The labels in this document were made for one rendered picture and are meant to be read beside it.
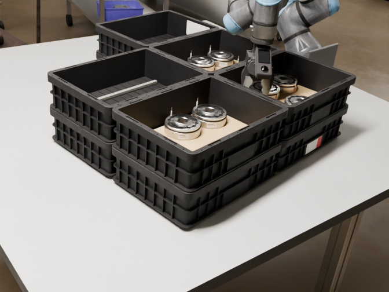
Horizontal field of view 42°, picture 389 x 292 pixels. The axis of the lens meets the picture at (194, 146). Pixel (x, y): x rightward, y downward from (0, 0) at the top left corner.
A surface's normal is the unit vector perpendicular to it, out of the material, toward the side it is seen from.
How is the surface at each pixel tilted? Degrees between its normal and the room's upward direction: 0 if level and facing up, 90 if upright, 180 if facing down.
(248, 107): 90
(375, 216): 0
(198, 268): 0
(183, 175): 90
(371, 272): 0
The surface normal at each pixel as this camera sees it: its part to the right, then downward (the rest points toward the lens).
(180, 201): -0.69, 0.32
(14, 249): 0.08, -0.86
